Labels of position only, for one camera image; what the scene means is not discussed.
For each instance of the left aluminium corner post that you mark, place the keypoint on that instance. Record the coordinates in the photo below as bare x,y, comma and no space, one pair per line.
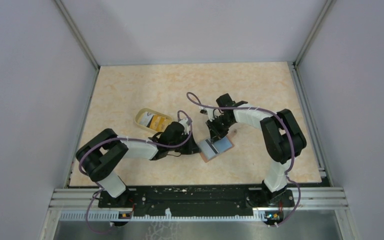
72,26

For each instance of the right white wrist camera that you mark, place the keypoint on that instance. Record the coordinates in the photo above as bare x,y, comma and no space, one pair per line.
210,112

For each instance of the aluminium corner post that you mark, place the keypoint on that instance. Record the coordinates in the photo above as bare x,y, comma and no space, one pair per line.
326,9
72,26

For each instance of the aluminium frame rail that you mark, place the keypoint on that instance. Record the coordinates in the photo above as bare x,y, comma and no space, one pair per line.
312,198

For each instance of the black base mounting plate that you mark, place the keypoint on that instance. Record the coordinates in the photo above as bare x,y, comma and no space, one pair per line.
220,200

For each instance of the brown leather card holder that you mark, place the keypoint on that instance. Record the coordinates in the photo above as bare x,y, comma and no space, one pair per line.
222,145

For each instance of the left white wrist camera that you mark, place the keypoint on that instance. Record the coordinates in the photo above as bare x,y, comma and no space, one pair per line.
187,124

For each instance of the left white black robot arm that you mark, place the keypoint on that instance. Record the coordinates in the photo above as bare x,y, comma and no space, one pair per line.
99,157

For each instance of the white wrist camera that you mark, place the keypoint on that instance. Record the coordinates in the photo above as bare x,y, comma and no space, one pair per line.
210,112
187,124

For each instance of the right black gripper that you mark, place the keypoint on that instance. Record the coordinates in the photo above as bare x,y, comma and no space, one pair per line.
215,135

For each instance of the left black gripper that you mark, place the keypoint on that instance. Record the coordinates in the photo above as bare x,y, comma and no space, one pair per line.
191,148

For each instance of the right aluminium corner post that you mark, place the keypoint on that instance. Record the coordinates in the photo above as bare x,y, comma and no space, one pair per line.
326,9

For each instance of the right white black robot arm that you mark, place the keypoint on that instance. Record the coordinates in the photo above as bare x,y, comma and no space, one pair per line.
283,137

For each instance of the white slotted cable duct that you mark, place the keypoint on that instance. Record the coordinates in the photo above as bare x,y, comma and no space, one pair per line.
116,216

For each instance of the beige oval card tray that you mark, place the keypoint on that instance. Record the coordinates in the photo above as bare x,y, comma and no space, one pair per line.
144,116

